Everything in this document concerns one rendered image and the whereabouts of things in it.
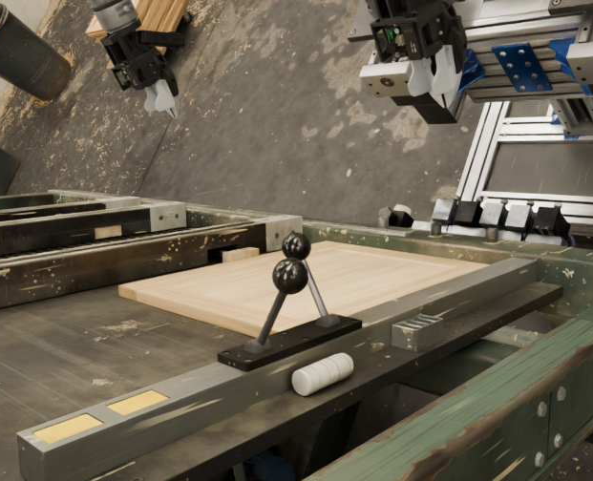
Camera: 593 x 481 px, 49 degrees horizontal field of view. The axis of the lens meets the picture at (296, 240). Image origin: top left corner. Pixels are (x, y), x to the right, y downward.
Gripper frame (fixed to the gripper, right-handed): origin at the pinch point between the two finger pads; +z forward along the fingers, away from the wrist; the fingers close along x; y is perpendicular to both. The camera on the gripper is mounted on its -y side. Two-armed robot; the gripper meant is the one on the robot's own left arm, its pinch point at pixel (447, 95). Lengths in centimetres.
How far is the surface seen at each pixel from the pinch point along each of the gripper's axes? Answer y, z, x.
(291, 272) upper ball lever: 39.2, -1.2, 4.3
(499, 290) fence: -2.1, 37.6, -0.8
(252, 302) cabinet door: 27.2, 21.2, -25.9
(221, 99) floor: -144, 73, -249
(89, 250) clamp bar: 33, 12, -59
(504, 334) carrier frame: -51, 106, -36
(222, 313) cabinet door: 33.9, 17.0, -23.7
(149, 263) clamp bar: 25, 22, -59
